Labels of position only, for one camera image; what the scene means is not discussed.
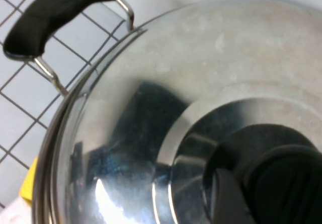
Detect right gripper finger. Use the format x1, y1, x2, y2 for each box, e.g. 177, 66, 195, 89
212, 169, 255, 224

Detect stainless steel lid black knob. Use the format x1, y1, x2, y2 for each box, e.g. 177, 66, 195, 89
47, 0, 322, 224

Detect yellow foam cube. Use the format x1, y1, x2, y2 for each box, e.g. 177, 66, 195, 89
19, 156, 39, 202

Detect stainless steel pot black handles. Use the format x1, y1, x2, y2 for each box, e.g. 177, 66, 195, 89
2, 0, 149, 224

